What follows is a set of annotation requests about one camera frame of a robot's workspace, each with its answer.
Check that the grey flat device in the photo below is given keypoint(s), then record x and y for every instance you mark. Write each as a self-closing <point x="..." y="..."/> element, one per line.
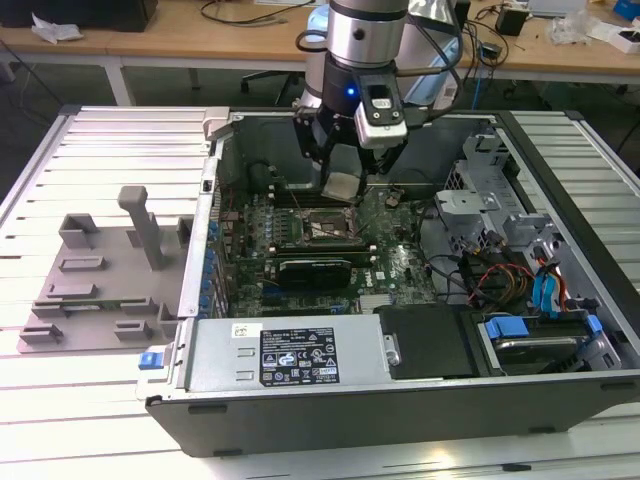
<point x="555" y="6"/>

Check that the round coin cell battery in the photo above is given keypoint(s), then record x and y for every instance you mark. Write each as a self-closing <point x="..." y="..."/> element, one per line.
<point x="393" y="198"/>

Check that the silver CPU chip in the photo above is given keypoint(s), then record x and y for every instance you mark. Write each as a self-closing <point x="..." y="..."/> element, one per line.
<point x="342" y="187"/>

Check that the small white supply sticker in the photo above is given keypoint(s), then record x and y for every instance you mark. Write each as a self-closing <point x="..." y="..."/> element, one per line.
<point x="247" y="330"/>

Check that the black RAM slot bank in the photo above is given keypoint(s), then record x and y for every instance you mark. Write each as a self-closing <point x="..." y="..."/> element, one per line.
<point x="295" y="196"/>
<point x="320" y="250"/>

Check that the CPU socket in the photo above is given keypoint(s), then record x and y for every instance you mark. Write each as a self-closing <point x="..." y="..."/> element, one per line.
<point x="325" y="225"/>

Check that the blue box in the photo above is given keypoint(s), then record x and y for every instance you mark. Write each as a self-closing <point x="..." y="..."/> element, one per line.
<point x="627" y="10"/>

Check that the blue disk carrier with disk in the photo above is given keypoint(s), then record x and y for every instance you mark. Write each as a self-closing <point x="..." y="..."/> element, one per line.
<point x="505" y="327"/>

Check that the black plastic shroud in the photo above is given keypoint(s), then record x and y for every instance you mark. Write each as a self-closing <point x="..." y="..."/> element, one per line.
<point x="425" y="345"/>

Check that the green RAM stick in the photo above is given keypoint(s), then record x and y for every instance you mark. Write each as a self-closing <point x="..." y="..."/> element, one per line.
<point x="95" y="303"/>

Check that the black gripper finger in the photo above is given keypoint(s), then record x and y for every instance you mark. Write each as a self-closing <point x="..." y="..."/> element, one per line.
<point x="305" y="135"/>
<point x="387" y="160"/>

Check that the green motherboard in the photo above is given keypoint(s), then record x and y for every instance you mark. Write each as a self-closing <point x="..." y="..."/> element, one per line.
<point x="395" y="270"/>

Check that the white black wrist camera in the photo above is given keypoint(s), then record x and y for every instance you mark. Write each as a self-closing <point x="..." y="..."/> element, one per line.
<point x="382" y="125"/>

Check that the grey metal drive cage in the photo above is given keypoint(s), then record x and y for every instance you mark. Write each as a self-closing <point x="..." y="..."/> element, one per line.
<point x="465" y="205"/>

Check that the black open PC case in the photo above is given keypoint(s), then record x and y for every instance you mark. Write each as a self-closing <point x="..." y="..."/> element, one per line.
<point x="350" y="425"/>

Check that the crumpled white paper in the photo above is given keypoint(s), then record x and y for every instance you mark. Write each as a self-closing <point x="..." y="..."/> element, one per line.
<point x="55" y="30"/>

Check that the silver power supply unit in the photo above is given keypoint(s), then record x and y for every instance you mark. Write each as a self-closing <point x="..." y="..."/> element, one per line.
<point x="220" y="355"/>

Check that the black printed supply label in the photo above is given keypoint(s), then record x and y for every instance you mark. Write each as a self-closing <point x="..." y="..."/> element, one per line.
<point x="300" y="357"/>

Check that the black office chair base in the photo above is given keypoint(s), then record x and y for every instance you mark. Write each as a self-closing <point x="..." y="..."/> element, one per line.
<point x="265" y="77"/>

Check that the wooden desk with white legs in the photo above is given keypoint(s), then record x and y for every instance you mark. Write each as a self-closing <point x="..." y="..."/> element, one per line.
<point x="150" y="45"/>

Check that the blue case latch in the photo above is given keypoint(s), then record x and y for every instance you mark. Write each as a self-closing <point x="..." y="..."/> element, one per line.
<point x="150" y="361"/>

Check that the black cube adapter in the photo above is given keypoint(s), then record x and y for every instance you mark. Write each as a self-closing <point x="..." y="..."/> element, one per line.
<point x="511" y="21"/>

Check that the black graphics card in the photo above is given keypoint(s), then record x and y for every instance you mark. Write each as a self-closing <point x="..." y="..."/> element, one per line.
<point x="315" y="274"/>

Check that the large black box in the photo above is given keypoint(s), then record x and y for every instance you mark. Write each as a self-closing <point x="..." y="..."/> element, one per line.
<point x="75" y="12"/>

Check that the small black plug adapter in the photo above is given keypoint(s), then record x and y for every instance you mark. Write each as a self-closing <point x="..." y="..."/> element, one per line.
<point x="491" y="51"/>

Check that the white cardboard box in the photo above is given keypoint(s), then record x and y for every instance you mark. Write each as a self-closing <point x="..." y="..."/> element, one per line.
<point x="607" y="35"/>

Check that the grey plastic parts rack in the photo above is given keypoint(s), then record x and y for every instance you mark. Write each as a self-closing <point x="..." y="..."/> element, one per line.
<point x="115" y="280"/>

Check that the clear plastic bag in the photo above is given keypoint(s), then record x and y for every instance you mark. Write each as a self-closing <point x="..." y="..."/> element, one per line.
<point x="570" y="27"/>

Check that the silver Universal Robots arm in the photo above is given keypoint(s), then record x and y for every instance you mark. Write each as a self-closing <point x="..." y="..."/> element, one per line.
<point x="360" y="35"/>

